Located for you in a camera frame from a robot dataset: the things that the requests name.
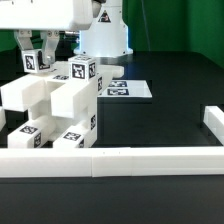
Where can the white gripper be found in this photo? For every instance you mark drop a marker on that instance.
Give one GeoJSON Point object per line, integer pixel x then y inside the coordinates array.
{"type": "Point", "coordinates": [51, 15]}

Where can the white chair seat part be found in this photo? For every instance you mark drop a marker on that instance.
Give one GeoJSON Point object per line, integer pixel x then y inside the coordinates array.
{"type": "Point", "coordinates": [68, 102]}

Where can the white chair back frame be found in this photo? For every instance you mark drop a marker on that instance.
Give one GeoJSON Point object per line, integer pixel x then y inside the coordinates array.
{"type": "Point", "coordinates": [16, 94]}

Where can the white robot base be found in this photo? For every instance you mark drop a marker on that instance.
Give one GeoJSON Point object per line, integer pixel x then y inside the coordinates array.
{"type": "Point", "coordinates": [108, 35]}

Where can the white side block left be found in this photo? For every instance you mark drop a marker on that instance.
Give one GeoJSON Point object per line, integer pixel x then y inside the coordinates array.
{"type": "Point", "coordinates": [2, 118]}

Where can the white tag sheet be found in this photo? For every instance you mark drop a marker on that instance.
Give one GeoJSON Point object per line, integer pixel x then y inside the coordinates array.
{"type": "Point", "coordinates": [127, 88]}

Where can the white obstacle fence bar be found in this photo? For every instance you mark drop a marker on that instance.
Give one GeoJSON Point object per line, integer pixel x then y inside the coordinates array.
{"type": "Point", "coordinates": [106, 162]}

